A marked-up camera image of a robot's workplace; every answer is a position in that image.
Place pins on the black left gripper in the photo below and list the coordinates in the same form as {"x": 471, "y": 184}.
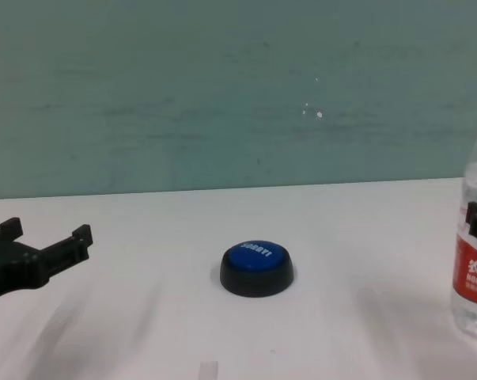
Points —
{"x": 12, "y": 269}

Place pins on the blue push button black base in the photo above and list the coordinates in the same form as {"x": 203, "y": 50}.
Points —
{"x": 256, "y": 269}

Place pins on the clear water bottle red cap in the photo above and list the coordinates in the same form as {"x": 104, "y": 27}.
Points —
{"x": 475, "y": 277}

